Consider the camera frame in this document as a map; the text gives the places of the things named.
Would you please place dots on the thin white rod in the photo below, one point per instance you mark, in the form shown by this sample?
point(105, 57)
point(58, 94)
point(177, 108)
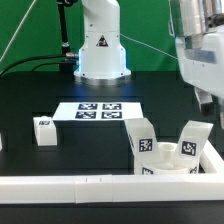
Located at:
point(17, 30)

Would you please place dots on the white block at left edge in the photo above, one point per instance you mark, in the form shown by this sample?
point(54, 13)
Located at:
point(0, 142)

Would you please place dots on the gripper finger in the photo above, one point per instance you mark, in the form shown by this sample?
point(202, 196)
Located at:
point(221, 104)
point(205, 101)

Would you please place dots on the white L-shaped fence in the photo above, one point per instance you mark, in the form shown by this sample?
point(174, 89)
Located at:
point(208, 185)

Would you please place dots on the white marker tag sheet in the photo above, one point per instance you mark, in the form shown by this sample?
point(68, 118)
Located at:
point(97, 111)

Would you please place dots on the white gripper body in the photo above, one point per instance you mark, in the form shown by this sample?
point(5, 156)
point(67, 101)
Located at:
point(204, 67)

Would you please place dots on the white round stool seat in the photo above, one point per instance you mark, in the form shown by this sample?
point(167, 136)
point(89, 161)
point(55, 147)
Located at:
point(163, 164)

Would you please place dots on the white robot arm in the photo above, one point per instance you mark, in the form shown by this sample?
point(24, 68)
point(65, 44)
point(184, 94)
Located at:
point(197, 27)

